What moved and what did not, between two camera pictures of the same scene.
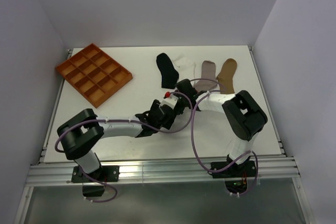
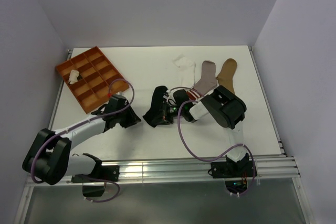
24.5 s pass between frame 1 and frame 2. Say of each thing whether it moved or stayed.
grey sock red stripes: stayed
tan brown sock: stayed
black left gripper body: moved
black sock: moved
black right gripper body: moved
